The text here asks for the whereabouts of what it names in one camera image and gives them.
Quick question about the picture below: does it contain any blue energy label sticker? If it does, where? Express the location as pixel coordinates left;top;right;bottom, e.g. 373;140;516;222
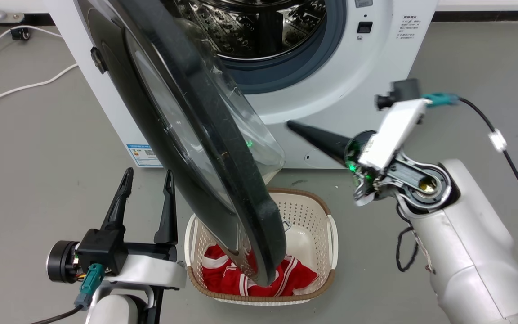
126;144;163;168

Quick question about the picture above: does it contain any red garment with white stripes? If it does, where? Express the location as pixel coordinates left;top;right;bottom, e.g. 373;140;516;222
201;244;319;298

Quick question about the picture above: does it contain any black round glass washer door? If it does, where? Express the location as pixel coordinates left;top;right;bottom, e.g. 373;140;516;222
74;0;287;288

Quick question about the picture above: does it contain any thin black looped arm cable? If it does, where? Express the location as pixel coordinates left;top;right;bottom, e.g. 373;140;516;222
395;202;423;273

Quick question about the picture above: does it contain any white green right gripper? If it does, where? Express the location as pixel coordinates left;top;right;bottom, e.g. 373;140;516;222
286;98;429;175

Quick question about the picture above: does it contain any white basket with brown rim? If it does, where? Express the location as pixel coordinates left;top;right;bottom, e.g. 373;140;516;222
184;188;339;306

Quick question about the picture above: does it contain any grey-blue rubber door gasket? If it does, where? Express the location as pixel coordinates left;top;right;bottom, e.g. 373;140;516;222
214;0;348;95

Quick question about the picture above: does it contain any black cable with teal plug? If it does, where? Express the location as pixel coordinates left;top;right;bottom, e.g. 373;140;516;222
423;92;518;237

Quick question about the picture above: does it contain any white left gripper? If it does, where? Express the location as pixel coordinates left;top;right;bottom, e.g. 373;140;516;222
101;167;187;290

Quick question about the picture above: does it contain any perforated steel washer drum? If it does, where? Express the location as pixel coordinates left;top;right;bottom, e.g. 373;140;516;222
169;0;328;61

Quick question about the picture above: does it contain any white front-load washing machine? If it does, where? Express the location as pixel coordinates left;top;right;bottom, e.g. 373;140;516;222
45;0;439;170

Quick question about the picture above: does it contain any teal connector with black cable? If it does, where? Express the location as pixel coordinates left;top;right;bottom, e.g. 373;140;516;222
29;263;106;324

